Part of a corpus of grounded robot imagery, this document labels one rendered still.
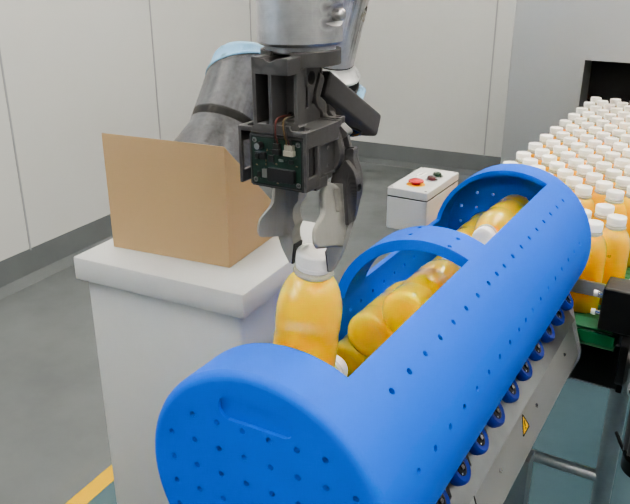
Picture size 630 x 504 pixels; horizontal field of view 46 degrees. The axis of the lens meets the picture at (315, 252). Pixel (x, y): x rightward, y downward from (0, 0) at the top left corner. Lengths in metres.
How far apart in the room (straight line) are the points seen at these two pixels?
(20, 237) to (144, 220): 2.94
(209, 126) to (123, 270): 0.26
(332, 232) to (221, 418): 0.21
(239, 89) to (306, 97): 0.56
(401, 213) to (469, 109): 4.17
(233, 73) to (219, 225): 0.26
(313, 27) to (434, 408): 0.40
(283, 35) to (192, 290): 0.55
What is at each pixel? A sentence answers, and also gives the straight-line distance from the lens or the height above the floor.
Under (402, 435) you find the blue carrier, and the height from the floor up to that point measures 1.17.
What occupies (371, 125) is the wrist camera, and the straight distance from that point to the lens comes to 0.75.
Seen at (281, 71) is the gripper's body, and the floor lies 1.51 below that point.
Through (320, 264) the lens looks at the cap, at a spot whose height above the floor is 1.31.
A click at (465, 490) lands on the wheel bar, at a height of 0.92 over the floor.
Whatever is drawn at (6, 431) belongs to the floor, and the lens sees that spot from 2.95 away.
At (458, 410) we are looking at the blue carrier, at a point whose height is 1.14.
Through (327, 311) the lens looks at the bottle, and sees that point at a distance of 0.74.
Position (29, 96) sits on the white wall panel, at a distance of 4.07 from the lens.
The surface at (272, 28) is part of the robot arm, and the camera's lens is 0.64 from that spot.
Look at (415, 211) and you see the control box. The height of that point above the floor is 1.05.
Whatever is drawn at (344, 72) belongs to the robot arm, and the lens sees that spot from 1.19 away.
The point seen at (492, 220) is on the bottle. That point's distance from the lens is 1.30.
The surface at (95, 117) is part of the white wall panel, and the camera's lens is 4.41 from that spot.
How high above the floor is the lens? 1.60
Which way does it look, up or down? 22 degrees down
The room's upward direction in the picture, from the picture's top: straight up
